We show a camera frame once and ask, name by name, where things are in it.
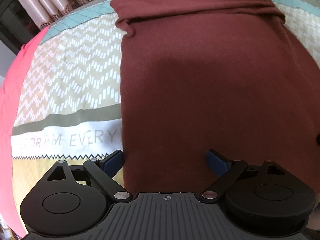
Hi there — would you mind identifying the dark red knit sweater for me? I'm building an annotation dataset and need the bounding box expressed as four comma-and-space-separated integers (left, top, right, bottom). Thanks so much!
111, 0, 319, 193

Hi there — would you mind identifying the patterned bed quilt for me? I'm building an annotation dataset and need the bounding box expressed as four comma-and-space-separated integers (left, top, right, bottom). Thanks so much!
11, 0, 319, 196

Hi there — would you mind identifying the pink bed sheet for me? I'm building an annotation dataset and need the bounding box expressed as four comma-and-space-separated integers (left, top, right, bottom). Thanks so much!
0, 27, 49, 237

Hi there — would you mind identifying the dark wooden furniture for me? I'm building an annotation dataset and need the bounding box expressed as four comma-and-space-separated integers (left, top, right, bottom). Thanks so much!
0, 0, 40, 55

